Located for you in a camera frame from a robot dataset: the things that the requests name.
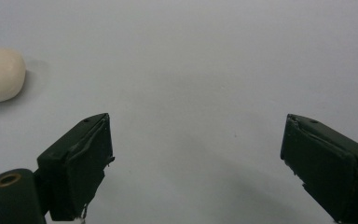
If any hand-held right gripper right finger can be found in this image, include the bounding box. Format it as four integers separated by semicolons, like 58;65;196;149
280;113;358;224

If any cream dough lump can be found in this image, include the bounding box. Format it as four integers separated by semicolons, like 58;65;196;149
0;47;27;105

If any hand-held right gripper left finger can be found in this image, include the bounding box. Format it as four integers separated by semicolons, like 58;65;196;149
36;112;116;222

